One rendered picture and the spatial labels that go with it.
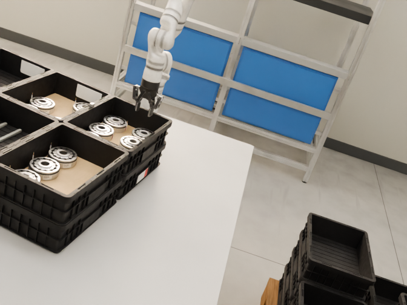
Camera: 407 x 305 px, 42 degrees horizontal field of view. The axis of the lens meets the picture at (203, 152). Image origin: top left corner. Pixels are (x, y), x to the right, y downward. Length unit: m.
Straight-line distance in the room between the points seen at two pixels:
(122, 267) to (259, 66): 2.48
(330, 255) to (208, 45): 1.96
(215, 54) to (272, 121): 0.67
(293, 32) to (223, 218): 2.87
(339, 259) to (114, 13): 3.25
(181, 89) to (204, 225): 2.16
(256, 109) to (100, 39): 1.79
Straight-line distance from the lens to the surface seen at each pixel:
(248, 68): 3.99
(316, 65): 3.96
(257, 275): 3.13
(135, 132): 2.27
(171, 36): 2.10
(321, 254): 2.62
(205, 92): 4.09
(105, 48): 5.16
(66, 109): 2.41
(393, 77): 4.95
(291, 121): 4.09
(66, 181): 1.91
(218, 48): 3.98
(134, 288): 1.74
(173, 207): 2.14
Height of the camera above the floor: 1.87
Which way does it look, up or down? 26 degrees down
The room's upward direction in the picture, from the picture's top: 18 degrees clockwise
